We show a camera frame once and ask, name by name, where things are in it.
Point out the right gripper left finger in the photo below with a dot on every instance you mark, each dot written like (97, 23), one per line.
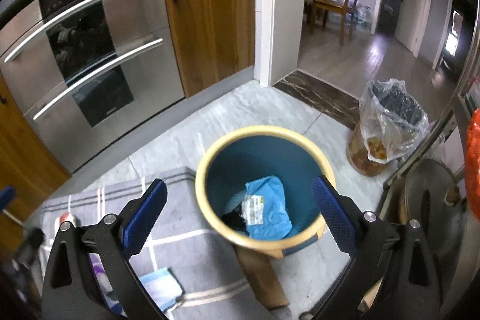
(71, 289)

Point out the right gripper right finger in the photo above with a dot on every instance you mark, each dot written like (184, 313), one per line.
(391, 274)

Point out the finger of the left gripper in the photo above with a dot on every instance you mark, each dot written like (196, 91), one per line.
(7, 195)

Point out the purple snack packet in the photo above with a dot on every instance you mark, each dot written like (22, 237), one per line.
(102, 279)

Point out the light blue face mask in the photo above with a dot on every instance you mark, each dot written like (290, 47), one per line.
(163, 288)

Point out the blue plastic mailer bag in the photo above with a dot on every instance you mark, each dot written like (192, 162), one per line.
(264, 210)

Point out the black and white plastic bag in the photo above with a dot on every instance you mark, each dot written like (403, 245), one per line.
(235, 220)

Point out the left wooden cabinet door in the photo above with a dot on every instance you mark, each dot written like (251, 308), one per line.
(27, 166)

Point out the wooden cabinet door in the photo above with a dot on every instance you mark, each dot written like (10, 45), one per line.
(212, 40)
(27, 166)

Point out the brown cardboard piece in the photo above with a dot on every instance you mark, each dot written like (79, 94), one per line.
(262, 278)

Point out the grey striped floor mat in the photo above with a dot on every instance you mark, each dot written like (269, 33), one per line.
(202, 261)

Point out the clear plastic bag with food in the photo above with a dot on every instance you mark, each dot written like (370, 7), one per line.
(392, 124)

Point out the stainless steel built-in oven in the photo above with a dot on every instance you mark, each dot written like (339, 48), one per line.
(86, 72)

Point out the blue bin with yellow rim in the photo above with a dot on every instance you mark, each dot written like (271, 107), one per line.
(255, 152)

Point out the water bottle in far room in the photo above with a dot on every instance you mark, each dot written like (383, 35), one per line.
(363, 18)

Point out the wooden dining chair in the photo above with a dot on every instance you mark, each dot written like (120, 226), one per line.
(343, 8)

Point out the right wooden cabinet door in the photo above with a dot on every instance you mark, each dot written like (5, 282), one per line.
(212, 40)

